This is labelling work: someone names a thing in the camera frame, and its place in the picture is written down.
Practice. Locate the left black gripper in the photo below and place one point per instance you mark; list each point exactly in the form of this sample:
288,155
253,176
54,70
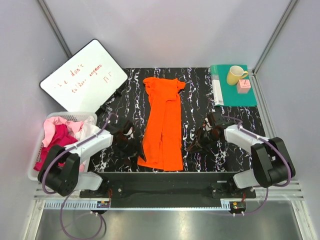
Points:
134,150

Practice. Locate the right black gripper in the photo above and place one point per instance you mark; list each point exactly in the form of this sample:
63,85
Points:
198,142

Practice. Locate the orange t shirt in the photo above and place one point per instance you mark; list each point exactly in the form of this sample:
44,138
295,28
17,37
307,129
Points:
162,140

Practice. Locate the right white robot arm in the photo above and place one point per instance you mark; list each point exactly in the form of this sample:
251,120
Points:
271,162

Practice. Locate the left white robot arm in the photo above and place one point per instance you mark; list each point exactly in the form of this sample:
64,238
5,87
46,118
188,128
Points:
60,173

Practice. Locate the black marble pattern mat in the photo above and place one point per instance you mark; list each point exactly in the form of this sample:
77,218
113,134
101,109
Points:
197,111

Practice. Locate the green book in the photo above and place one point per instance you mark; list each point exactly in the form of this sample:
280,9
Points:
226,95

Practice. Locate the white t shirt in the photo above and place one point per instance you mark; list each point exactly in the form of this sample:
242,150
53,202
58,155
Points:
88,128

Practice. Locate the white plastic laundry basket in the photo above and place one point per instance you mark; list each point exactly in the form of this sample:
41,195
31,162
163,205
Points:
77,116

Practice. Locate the pink cube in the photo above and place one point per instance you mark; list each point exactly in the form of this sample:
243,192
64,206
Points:
243,86

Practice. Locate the magenta t shirt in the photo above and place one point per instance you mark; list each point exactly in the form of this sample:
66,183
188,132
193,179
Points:
61,138

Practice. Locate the yellow mug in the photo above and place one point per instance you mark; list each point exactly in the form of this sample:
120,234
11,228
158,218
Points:
235,74

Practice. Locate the white whiteboard with red writing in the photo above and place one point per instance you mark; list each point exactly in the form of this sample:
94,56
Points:
85,81

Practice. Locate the light pink t shirt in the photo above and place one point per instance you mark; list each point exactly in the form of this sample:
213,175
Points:
50,124

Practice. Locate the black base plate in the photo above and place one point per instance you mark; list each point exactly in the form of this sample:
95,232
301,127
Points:
207,184

